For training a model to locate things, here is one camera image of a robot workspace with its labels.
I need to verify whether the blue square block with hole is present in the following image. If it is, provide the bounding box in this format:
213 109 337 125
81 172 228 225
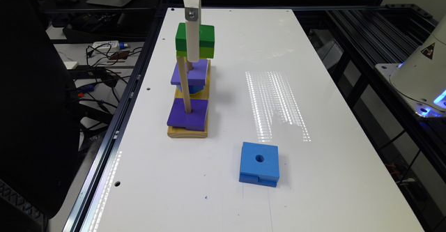
239 142 279 187

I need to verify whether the front wooden peg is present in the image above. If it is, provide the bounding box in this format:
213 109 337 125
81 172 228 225
176 56 192 114

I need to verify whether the wooden peg base board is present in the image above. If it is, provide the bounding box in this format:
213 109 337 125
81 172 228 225
167 60 210 138

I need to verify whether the black cable bundle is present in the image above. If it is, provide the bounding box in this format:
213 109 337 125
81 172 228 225
66 45 144 135

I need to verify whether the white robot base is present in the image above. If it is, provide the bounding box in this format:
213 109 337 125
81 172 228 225
375 19 445 118

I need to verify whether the green square block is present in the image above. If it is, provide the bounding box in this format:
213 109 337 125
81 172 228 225
175 22 215 59

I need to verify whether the dark purple square block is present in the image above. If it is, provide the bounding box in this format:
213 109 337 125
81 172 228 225
167 98 208 131

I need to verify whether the light purple square block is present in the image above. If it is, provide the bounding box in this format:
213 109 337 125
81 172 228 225
170 59 208 86

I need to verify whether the blue block under purple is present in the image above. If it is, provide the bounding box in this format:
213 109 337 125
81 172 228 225
176 85 205 95

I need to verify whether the white power strip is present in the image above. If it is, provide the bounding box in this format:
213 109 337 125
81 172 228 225
92 40 129 52

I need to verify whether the wooden peg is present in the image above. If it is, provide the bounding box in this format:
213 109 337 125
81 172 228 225
186 61 193 72
176 56 192 114

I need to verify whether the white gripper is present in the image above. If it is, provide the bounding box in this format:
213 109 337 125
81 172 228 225
183 0 201 62

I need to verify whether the middle wooden peg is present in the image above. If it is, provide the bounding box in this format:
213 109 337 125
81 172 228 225
186 61 193 72

